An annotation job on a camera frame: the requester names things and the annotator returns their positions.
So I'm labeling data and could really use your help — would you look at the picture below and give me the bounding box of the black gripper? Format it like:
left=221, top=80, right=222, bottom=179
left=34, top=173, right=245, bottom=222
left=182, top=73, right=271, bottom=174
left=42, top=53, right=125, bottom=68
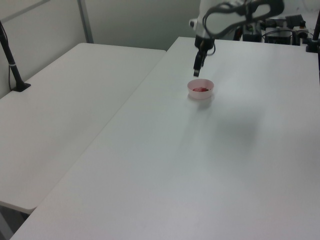
left=193, top=34, right=216, bottom=77

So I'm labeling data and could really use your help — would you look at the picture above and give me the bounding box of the pink bowl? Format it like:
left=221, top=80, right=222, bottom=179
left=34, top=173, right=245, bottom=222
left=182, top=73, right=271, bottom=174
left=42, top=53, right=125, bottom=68
left=187, top=78, right=216, bottom=100

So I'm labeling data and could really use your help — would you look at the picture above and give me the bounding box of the black control box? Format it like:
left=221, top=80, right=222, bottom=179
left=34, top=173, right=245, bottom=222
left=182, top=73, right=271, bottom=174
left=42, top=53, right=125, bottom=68
left=234, top=22, right=263, bottom=42

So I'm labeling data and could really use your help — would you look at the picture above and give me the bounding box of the black electronics unit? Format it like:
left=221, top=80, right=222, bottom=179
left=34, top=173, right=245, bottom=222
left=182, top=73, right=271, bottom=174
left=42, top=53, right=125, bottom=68
left=263, top=14, right=305, bottom=47

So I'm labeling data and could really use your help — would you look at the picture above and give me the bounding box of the white side table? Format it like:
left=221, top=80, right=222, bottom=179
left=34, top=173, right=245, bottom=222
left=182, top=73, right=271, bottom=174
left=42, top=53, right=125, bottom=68
left=0, top=42, right=167, bottom=215

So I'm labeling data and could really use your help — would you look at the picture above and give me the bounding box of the black pole with flat base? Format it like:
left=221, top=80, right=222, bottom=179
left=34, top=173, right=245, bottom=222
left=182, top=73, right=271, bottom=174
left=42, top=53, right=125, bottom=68
left=0, top=19, right=32, bottom=94

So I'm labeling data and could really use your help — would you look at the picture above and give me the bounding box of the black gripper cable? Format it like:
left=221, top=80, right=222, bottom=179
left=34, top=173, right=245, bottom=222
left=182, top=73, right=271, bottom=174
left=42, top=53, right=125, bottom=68
left=201, top=0, right=275, bottom=56

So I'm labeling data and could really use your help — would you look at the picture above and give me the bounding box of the black camera pole with clamp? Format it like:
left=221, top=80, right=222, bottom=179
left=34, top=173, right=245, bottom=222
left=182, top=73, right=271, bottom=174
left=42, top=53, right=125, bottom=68
left=305, top=14, right=320, bottom=54

